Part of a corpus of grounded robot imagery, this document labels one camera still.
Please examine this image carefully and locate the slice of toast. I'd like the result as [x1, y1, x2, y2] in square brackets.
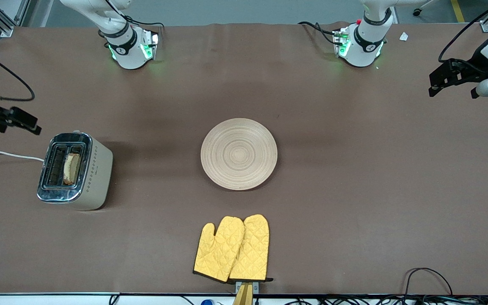
[63, 153, 81, 186]

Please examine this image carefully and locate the round wooden plate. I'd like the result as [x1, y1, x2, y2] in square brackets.
[200, 118, 278, 191]

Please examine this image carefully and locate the office chair caster leg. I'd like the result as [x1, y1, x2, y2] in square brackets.
[412, 0, 437, 17]

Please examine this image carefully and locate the cream and chrome toaster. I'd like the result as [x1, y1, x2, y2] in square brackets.
[36, 131, 114, 211]

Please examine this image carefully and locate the brown table cover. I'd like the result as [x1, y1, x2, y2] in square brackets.
[0, 21, 488, 296]

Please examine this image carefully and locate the yellow quilted oven mitt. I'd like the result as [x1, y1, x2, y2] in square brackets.
[193, 216, 245, 283]
[228, 214, 273, 283]

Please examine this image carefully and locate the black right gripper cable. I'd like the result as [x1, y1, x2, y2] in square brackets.
[0, 46, 36, 102]

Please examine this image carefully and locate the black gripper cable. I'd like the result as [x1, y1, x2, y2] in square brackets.
[438, 0, 488, 64]
[0, 46, 36, 102]

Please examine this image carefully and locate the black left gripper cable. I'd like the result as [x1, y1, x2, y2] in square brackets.
[438, 0, 488, 64]

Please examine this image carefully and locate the white toaster power cable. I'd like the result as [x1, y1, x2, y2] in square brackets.
[0, 151, 45, 163]

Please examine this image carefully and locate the metal arm base bracket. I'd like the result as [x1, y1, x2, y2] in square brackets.
[140, 29, 163, 61]
[332, 29, 350, 58]

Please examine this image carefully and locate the black arm base cable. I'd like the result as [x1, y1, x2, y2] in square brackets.
[298, 21, 342, 45]
[104, 0, 165, 30]

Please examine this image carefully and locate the black looped cable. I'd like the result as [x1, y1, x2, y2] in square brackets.
[404, 268, 453, 296]

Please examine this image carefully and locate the black cable bundle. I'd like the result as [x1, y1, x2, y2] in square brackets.
[286, 295, 488, 305]

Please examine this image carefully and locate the wooden slat with bracket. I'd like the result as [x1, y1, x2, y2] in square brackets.
[233, 280, 260, 305]

